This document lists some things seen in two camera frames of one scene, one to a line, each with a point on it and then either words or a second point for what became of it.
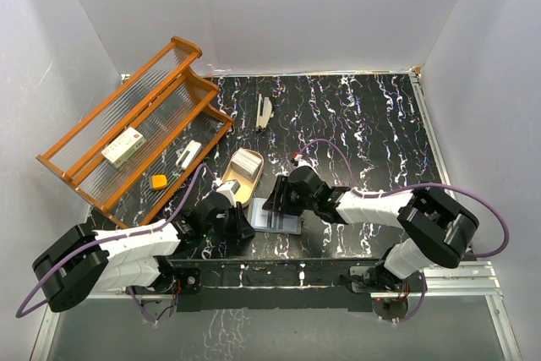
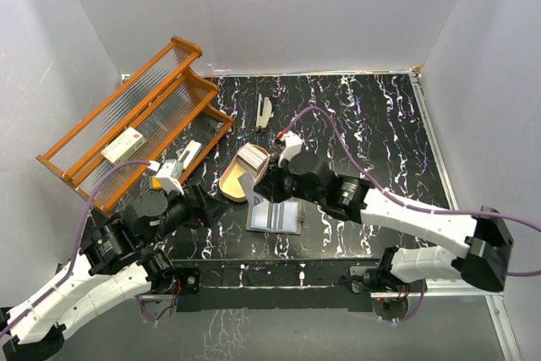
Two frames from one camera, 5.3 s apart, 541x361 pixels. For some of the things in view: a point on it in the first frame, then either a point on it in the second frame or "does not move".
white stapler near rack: x=188 y=154 does not move
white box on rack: x=124 y=146 does not move
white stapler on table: x=265 y=112 does not move
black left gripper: x=242 y=227 to x=204 y=209
